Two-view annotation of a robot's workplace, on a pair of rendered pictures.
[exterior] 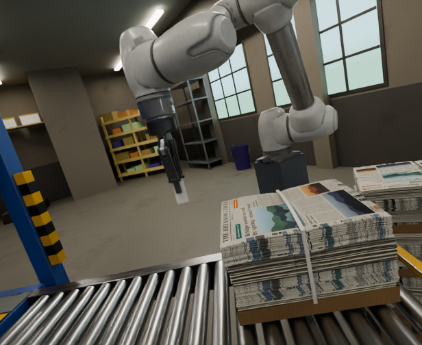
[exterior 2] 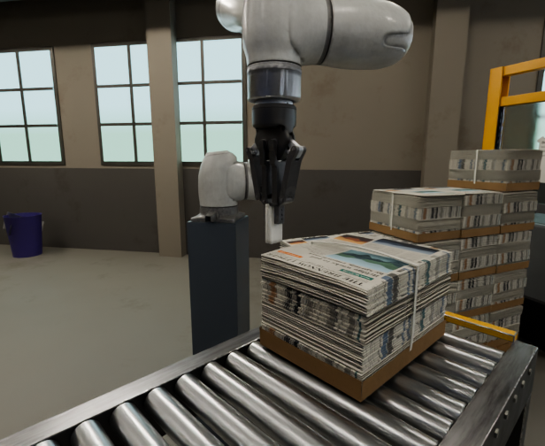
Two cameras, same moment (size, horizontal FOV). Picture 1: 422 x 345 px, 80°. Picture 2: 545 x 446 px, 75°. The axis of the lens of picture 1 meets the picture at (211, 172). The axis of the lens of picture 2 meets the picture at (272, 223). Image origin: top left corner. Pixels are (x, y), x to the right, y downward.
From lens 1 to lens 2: 63 cm
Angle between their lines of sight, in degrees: 48
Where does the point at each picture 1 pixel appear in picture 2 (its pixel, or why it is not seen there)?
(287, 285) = (397, 334)
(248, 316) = (369, 385)
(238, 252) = (379, 296)
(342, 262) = (428, 299)
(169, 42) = (366, 12)
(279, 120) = (235, 168)
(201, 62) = (387, 55)
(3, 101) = not seen: outside the picture
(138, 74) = (298, 29)
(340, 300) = (421, 342)
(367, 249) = (440, 284)
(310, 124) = not seen: hidden behind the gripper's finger
